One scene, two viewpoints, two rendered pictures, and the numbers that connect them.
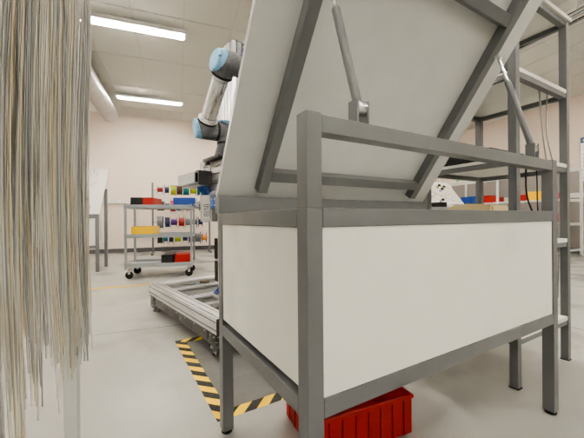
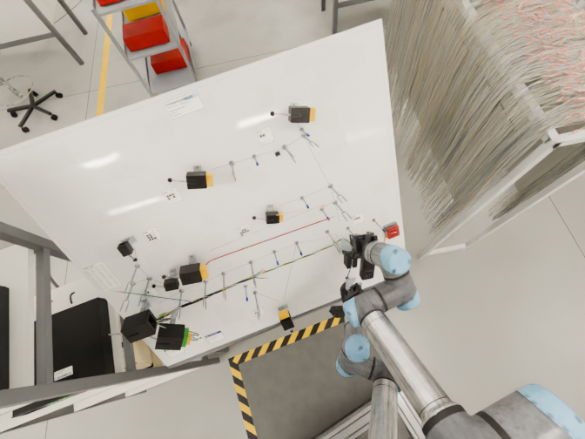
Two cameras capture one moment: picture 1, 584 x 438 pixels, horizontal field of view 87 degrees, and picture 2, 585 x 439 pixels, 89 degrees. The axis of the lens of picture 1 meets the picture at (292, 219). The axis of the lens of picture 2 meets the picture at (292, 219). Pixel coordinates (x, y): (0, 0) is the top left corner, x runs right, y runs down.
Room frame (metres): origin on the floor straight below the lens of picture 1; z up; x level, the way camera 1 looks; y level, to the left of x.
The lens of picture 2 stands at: (1.54, -0.06, 2.29)
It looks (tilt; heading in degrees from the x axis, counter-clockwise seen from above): 67 degrees down; 203
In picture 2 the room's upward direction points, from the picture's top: 14 degrees counter-clockwise
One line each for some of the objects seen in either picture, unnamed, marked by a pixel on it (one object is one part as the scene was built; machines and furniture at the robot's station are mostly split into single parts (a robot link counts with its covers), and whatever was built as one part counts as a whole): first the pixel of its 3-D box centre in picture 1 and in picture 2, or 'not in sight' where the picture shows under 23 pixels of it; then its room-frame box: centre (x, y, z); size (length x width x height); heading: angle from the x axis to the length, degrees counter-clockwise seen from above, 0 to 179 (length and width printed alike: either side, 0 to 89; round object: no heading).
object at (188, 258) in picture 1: (167, 236); not in sight; (4.38, 1.77, 0.54); 0.99 x 0.50 x 1.08; 103
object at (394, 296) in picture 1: (395, 264); not in sight; (1.17, -0.39, 0.60); 1.17 x 0.58 x 0.40; 120
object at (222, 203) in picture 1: (341, 206); (289, 314); (1.45, -0.23, 0.83); 1.18 x 0.06 x 0.06; 120
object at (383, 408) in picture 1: (346, 404); not in sight; (1.17, -0.20, 0.07); 0.39 x 0.29 x 0.14; 113
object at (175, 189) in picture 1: (182, 218); not in sight; (7.19, 2.56, 0.81); 1.29 x 0.55 x 1.62; 110
